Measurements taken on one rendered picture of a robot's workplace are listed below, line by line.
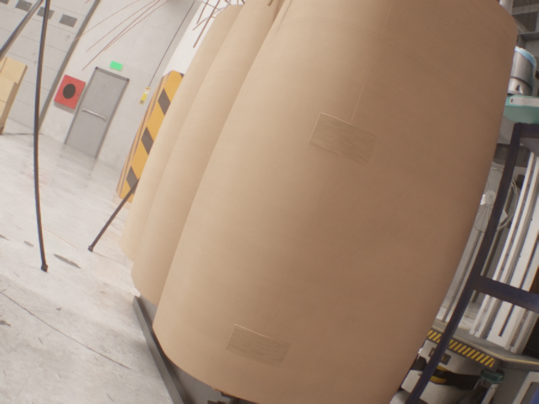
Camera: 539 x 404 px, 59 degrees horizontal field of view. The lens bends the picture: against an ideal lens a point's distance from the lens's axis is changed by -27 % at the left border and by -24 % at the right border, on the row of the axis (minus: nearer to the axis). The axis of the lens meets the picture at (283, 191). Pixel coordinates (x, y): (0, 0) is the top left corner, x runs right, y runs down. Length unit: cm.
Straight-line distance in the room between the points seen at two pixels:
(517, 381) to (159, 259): 133
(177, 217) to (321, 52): 56
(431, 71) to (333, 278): 36
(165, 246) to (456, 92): 73
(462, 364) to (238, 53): 126
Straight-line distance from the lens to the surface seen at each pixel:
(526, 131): 127
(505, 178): 127
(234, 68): 135
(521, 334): 214
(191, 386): 125
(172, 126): 178
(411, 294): 96
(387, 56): 91
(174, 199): 133
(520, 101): 231
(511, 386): 202
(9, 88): 723
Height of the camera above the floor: 51
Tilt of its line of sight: 2 degrees up
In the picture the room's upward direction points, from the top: 22 degrees clockwise
